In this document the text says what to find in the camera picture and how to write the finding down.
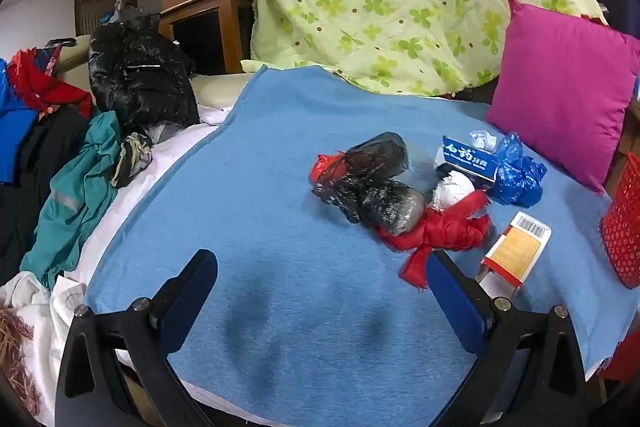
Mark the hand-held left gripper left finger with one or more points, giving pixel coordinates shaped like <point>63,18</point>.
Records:
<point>187,302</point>

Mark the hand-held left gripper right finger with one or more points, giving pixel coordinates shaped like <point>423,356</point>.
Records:
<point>452,297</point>

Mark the large red plastic bag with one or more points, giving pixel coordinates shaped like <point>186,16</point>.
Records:
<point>445,229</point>

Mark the white orange carton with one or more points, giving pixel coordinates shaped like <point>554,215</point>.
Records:
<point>515,252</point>

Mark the white plastic ball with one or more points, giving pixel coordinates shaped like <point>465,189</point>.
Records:
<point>452,189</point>

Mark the black plastic bag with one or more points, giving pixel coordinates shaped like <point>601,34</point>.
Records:
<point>385,207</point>
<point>380,154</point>

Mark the blue plastic bag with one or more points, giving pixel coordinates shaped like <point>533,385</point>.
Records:
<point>517,174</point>

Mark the dark blue cardboard box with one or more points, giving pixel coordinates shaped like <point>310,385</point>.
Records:
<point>467,157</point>

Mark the white tissue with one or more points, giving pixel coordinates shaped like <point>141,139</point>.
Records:
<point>481,139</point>

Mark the red plastic mesh basket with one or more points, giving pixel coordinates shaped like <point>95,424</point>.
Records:
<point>625,227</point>

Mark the light blue blanket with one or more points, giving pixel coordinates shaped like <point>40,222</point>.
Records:
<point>280,232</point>

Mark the white fleece cloth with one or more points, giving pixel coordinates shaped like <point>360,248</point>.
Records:
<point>35,322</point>

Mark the olive cloth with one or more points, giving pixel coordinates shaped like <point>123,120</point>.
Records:
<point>132,154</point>

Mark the teal jacket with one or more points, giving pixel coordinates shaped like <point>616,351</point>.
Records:
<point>70,197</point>

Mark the brown fringe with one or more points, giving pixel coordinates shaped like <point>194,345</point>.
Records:
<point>12,347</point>

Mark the black garment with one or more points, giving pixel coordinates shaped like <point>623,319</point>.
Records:
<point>35,157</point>

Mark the magenta pillow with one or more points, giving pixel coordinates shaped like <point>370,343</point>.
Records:
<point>555,92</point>

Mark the black puffer jacket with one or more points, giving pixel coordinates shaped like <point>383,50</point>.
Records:
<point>140,77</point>

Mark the red and blue jacket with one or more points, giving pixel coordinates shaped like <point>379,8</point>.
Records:
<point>15,127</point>

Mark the wooden cabinet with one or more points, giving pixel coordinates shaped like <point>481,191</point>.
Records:
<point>232,37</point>

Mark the brown slatted shutter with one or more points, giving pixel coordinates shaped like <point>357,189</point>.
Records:
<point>100,4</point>

